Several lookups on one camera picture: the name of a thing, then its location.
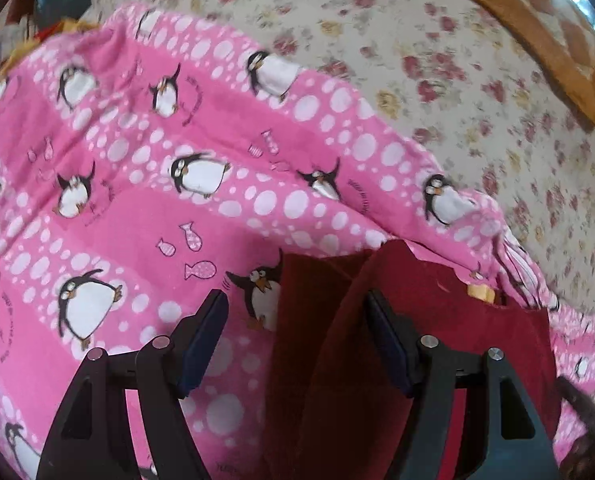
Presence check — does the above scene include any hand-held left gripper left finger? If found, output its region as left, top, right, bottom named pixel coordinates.
left=36, top=289, right=229, bottom=480

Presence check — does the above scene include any floral print quilt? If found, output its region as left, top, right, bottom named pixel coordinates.
left=90, top=0, right=595, bottom=321

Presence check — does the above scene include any dark red garment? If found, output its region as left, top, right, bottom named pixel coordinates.
left=264, top=239, right=563, bottom=480

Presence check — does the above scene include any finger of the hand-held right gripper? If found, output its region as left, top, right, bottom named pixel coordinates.
left=555, top=376, right=595, bottom=441

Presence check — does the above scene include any pink penguin print blanket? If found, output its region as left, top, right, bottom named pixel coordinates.
left=0, top=2, right=595, bottom=480

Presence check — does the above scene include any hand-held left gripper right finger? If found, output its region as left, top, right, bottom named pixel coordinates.
left=366, top=289, right=561, bottom=480

